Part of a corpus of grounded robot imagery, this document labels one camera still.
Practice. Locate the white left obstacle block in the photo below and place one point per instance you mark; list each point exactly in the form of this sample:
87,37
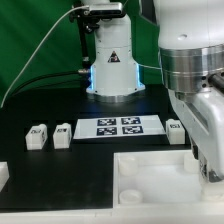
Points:
4,174

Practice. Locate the grey camera on mount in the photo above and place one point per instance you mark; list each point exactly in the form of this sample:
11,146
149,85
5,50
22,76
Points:
105,9

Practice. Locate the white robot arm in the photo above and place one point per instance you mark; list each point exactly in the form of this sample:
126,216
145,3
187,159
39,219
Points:
191,52

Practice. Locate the white square tabletop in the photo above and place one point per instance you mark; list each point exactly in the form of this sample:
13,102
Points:
158,178

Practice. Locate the white marker plate with tags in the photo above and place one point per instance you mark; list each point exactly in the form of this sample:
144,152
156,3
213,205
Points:
112,127

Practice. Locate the white front table edge rail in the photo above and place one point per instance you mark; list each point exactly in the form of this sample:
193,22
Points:
128,216

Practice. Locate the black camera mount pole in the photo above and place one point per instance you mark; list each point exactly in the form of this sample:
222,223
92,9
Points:
86,25

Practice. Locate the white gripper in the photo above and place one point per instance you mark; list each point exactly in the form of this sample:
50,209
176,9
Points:
202,115

